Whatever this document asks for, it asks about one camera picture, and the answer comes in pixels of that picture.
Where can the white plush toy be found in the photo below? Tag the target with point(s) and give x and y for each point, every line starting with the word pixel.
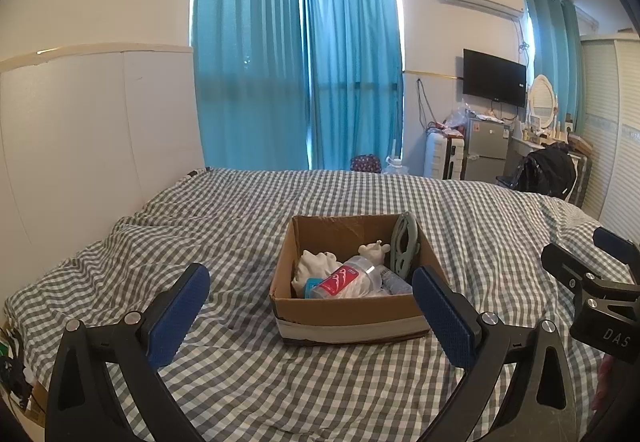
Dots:
pixel 374 252

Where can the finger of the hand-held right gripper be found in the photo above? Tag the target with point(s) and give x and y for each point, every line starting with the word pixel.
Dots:
pixel 565 264
pixel 617 244

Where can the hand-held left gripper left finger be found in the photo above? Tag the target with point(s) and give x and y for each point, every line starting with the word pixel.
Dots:
pixel 177 317

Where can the clear water jug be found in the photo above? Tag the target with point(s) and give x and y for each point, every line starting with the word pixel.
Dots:
pixel 395 165

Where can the narrow blue curtain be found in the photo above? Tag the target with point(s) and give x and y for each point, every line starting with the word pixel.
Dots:
pixel 552 56

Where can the cream white scrunchie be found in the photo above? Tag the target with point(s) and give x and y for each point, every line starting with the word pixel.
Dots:
pixel 320 264

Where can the white dressing table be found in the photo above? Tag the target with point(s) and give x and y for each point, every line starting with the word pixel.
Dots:
pixel 517 146

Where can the white wardrobe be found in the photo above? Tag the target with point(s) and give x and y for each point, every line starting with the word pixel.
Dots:
pixel 612 121

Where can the black wall television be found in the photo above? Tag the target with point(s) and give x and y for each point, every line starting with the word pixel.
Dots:
pixel 494 77

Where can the white suitcase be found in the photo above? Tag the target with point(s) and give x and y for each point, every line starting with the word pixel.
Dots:
pixel 442 154

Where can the white chair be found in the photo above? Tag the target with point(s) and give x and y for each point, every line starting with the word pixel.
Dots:
pixel 582 179

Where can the clear plastic bag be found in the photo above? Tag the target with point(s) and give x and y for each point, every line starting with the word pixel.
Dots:
pixel 457 115

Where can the brown cardboard box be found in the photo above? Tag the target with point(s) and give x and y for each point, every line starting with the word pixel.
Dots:
pixel 350 317

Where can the silver mini fridge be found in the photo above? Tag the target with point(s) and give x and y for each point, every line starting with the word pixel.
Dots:
pixel 487 144

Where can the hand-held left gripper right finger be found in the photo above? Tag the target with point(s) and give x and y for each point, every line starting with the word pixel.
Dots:
pixel 442 317

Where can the white oval mirror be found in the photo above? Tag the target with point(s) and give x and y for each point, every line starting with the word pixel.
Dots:
pixel 542 99

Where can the wide blue curtain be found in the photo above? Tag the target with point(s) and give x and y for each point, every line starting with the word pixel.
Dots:
pixel 245 51

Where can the grey-green hair claw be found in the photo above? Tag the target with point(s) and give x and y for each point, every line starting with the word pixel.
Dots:
pixel 404 242

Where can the white bed headboard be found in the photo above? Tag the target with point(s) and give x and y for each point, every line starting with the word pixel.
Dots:
pixel 90 146

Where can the teal blister pack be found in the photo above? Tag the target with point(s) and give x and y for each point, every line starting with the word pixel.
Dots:
pixel 312 283

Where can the person's right forearm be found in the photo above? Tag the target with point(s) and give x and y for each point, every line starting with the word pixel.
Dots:
pixel 602 382

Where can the dark patterned bag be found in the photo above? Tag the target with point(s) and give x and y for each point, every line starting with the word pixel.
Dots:
pixel 366 163

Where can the small brown floor box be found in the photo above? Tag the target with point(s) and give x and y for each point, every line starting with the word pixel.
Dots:
pixel 37 399

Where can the grey white checkered blanket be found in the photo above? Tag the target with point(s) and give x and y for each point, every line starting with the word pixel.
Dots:
pixel 200 222

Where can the clear plastic bottle red label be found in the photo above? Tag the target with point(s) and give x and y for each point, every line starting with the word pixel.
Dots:
pixel 345 279

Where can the black backpack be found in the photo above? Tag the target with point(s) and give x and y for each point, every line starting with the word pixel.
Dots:
pixel 547 169

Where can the blue window curtain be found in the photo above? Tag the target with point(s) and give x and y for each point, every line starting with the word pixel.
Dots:
pixel 352 61

